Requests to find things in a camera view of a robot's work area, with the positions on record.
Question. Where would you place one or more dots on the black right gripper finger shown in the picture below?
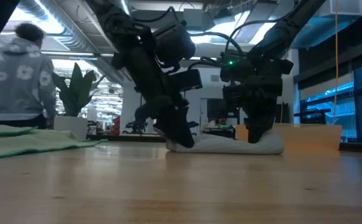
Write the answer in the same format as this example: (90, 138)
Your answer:
(258, 121)

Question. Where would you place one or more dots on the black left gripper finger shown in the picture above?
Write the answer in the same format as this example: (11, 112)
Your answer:
(177, 130)

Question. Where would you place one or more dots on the grey waffle microfiber towel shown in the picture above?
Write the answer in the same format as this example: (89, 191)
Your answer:
(224, 146)

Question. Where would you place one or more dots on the green microfiber towel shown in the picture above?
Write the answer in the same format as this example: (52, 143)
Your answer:
(28, 143)

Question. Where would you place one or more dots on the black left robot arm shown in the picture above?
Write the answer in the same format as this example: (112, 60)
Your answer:
(118, 21)

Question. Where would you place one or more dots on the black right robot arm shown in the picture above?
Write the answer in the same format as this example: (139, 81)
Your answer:
(286, 28)

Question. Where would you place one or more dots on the black folded panels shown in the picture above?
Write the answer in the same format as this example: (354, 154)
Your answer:
(285, 113)

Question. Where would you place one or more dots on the person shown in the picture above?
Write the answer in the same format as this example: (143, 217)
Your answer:
(222, 124)
(18, 77)

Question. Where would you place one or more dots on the black rack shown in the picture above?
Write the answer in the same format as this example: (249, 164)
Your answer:
(314, 118)

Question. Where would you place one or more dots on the snake plant in white pot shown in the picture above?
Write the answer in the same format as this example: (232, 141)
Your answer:
(76, 93)

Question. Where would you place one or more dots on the grey ceiling box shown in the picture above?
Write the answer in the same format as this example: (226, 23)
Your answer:
(194, 18)

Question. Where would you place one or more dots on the long ceiling light strip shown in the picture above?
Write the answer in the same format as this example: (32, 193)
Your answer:
(74, 53)

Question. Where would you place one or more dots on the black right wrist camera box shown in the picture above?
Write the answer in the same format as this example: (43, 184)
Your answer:
(234, 97)

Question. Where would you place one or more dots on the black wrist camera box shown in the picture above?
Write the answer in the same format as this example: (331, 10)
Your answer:
(187, 80)
(234, 97)

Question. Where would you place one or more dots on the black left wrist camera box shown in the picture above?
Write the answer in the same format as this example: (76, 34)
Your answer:
(187, 80)

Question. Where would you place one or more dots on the black aluminium table frame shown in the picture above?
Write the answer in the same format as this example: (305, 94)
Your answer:
(121, 138)

